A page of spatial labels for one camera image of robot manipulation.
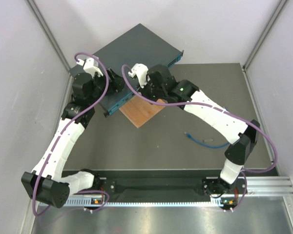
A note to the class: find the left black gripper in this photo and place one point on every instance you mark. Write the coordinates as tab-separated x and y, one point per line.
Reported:
116	84

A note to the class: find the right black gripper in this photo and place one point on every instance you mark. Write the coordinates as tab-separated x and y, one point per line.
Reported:
144	91

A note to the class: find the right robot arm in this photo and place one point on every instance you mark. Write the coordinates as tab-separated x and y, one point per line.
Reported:
158	83

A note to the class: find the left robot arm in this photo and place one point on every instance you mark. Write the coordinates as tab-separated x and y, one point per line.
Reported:
45	182

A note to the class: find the wooden board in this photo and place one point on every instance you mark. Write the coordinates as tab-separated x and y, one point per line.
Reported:
139	111

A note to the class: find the grey table mat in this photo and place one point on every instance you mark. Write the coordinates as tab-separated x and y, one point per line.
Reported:
172	139

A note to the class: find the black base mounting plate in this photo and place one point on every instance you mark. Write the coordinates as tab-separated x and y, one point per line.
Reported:
146	186

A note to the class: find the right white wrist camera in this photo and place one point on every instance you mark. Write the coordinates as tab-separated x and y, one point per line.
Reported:
139	71

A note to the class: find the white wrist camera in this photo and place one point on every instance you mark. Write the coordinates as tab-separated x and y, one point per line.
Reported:
90	66
139	71

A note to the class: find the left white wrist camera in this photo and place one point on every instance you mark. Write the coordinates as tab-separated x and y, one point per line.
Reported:
90	66

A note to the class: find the blue-grey network switch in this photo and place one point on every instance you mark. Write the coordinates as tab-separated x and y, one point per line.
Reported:
138	45

